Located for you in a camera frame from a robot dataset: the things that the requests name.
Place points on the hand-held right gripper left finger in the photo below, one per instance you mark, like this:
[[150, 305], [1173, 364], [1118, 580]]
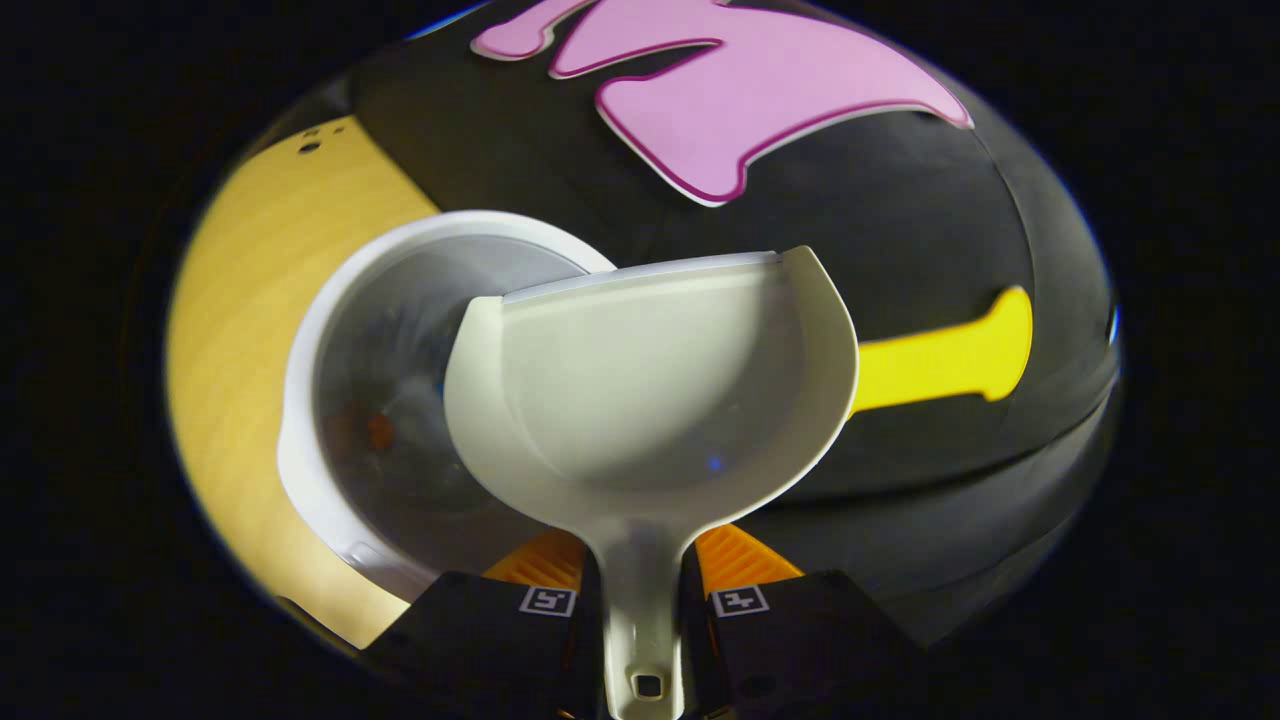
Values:
[[490, 640]]

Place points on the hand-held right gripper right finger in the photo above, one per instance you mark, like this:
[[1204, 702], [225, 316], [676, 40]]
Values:
[[800, 650]]

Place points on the white ribbed garbage bin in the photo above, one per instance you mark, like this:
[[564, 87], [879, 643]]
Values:
[[400, 320]]

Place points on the orange paper trash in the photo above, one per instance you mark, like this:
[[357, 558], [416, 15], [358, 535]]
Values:
[[378, 432]]

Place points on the white plastic dustpan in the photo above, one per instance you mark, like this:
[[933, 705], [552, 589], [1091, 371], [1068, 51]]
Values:
[[650, 380]]

